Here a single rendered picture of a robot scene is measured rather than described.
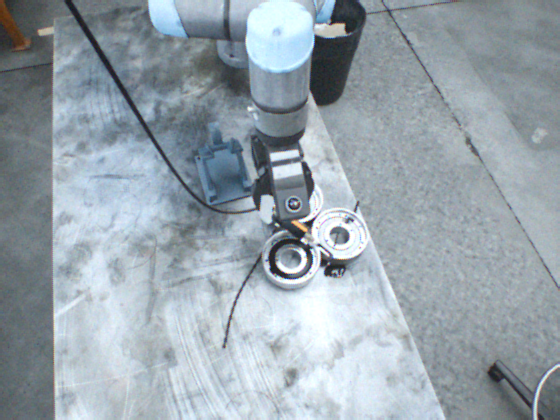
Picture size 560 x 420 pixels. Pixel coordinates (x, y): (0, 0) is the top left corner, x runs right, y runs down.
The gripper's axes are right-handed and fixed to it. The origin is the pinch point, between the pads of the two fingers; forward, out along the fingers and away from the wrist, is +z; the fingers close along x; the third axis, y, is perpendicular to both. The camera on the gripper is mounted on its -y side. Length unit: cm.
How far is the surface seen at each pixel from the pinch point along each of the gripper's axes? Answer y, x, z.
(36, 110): 143, 86, 72
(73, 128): 40, 38, 5
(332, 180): 12.7, -14.2, 8.1
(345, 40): 106, -54, 35
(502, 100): 98, -142, 76
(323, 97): 113, -50, 68
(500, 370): -20, -71, 85
